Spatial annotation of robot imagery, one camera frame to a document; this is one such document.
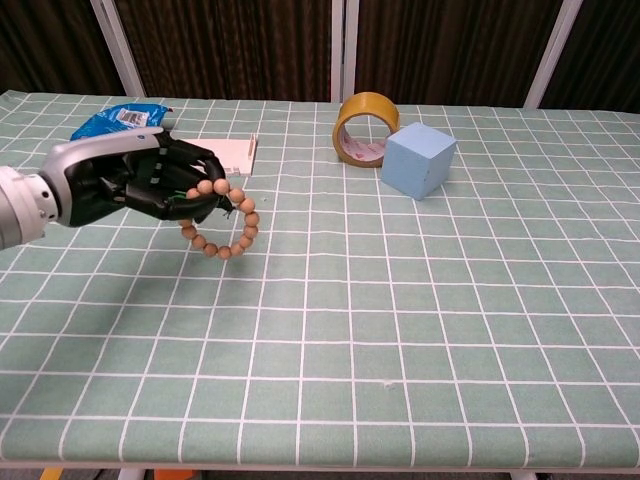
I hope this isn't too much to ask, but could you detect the white frame post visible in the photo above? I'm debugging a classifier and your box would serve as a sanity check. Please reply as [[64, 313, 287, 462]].
[[329, 0, 360, 104], [89, 0, 147, 98], [522, 0, 584, 109]]

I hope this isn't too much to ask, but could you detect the white shallow tray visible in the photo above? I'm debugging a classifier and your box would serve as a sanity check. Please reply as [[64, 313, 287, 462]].
[[187, 133, 260, 176]]

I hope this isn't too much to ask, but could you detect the blue snack bag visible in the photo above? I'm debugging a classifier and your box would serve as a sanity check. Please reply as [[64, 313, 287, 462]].
[[69, 102, 174, 143]]

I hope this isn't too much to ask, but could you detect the green checkered tablecloth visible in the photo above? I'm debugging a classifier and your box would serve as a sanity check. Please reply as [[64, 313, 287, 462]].
[[0, 89, 640, 474]]

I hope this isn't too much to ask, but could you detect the dark brown curtain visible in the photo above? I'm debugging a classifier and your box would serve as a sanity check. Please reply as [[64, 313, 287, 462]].
[[542, 0, 640, 114], [114, 0, 335, 101], [354, 0, 561, 106], [0, 0, 126, 96]]

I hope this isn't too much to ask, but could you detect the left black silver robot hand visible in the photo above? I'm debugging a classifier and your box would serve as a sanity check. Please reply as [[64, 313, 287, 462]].
[[38, 126, 234, 227]]

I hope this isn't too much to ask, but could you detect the yellow packing tape roll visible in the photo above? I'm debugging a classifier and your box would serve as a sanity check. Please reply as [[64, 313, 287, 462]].
[[332, 91, 401, 170]]

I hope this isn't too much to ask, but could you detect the wooden bead bracelet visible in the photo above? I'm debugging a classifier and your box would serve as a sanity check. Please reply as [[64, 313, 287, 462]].
[[179, 178, 261, 261]]

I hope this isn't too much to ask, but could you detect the light blue foam cube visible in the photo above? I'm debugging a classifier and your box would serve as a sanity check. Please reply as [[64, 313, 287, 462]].
[[381, 122, 458, 202]]

